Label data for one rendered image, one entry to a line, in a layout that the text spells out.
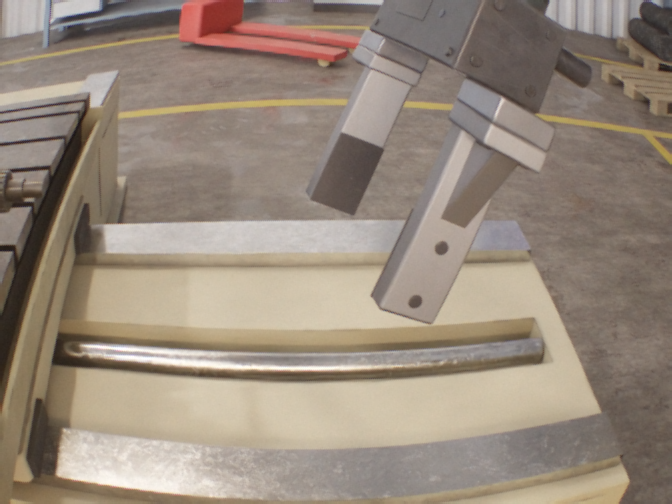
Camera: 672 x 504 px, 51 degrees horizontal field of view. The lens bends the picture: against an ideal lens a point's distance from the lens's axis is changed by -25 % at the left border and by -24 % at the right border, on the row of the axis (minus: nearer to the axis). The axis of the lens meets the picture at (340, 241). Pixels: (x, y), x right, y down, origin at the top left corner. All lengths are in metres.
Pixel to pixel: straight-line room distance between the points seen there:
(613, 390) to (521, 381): 1.25
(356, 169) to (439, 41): 0.14
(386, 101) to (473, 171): 0.15
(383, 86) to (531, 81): 0.13
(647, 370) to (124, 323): 1.88
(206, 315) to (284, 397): 0.27
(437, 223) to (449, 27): 0.09
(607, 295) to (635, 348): 0.39
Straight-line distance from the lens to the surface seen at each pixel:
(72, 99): 1.93
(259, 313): 1.61
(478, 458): 1.26
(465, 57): 0.35
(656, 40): 7.54
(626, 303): 3.21
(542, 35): 0.36
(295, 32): 5.91
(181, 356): 1.49
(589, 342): 2.92
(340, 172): 0.48
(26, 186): 1.00
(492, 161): 0.33
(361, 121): 0.48
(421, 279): 0.36
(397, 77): 0.48
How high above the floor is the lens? 1.58
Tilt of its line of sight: 28 degrees down
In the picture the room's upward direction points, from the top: 3 degrees clockwise
